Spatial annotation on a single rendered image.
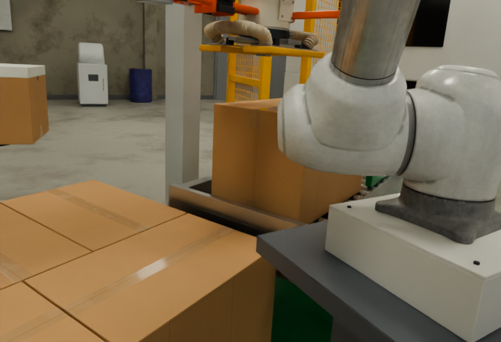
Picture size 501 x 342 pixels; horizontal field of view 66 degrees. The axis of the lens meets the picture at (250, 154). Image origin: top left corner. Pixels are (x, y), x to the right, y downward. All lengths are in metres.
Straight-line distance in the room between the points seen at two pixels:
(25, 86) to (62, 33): 7.86
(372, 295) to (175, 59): 2.01
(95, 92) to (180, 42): 6.48
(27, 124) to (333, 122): 1.93
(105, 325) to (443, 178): 0.74
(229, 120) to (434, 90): 0.87
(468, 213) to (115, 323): 0.73
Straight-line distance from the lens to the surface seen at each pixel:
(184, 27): 2.42
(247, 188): 1.43
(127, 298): 1.03
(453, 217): 0.73
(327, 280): 0.71
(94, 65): 8.80
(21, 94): 2.32
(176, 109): 2.47
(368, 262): 0.73
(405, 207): 0.76
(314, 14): 1.32
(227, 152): 1.45
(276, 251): 0.79
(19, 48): 10.09
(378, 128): 0.62
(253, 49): 1.18
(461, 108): 0.70
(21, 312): 1.05
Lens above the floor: 1.11
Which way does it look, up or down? 14 degrees down
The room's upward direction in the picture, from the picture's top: 3 degrees clockwise
